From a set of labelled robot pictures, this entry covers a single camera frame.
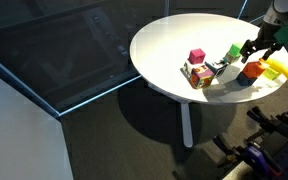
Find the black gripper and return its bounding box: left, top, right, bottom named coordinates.
left=239, top=23, right=284, bottom=65

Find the orange block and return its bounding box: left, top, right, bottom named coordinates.
left=242, top=61, right=268, bottom=79

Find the lime green small block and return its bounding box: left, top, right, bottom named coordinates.
left=263, top=66, right=281, bottom=81

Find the blue block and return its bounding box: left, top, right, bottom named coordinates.
left=235, top=71, right=256, bottom=87

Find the magenta block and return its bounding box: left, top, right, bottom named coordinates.
left=187, top=48, right=207, bottom=65

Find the yellow banana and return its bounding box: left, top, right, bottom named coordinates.
left=259, top=57, right=288, bottom=84

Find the black cube with white print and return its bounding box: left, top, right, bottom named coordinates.
left=204, top=58, right=229, bottom=79

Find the thin slanted metal rod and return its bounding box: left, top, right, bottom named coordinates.
left=236, top=0, right=249, bottom=20

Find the multicolour patterned cube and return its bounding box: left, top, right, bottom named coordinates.
left=189, top=64, right=216, bottom=90

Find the black clamp with yellow pin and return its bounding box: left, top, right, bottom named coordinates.
left=212, top=134, right=244, bottom=168

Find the white table base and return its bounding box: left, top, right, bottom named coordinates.
left=147, top=82, right=194, bottom=148

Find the purple clamp with orange tip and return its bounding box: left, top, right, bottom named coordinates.
left=242, top=144, right=284, bottom=179

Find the light blue floor rail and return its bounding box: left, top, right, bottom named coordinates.
left=0, top=49, right=142, bottom=118

